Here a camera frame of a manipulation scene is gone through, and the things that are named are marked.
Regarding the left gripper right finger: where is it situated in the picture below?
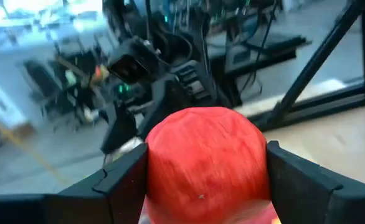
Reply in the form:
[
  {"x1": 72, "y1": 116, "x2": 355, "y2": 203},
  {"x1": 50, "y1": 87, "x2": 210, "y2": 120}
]
[{"x1": 266, "y1": 140, "x2": 365, "y2": 224}]

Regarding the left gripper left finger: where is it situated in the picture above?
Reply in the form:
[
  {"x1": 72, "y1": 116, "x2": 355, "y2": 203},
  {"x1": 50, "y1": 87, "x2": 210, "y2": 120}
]
[{"x1": 0, "y1": 142, "x2": 149, "y2": 224}]

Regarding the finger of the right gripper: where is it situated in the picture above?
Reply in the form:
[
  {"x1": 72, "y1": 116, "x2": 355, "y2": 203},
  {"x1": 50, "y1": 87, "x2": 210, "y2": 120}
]
[
  {"x1": 138, "y1": 82, "x2": 171, "y2": 138},
  {"x1": 100, "y1": 102, "x2": 138, "y2": 155}
]

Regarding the red tomato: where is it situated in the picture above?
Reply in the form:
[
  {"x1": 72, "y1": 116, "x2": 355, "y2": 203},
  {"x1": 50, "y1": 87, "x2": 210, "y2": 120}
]
[{"x1": 143, "y1": 106, "x2": 282, "y2": 224}]

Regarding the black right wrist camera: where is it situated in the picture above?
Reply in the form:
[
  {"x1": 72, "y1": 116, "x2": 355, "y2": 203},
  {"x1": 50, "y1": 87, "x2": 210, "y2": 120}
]
[{"x1": 107, "y1": 37, "x2": 161, "y2": 85}]

